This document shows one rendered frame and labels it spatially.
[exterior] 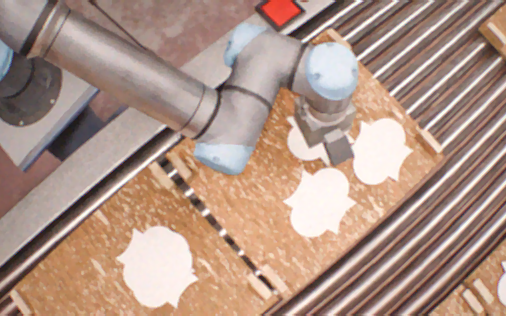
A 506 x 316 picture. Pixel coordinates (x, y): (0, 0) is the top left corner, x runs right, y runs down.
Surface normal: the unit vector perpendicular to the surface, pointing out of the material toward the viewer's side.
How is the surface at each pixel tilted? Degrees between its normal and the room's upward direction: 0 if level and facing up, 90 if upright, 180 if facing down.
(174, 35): 0
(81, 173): 0
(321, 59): 0
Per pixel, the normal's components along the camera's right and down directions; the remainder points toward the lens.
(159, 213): -0.04, -0.25
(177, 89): 0.51, -0.06
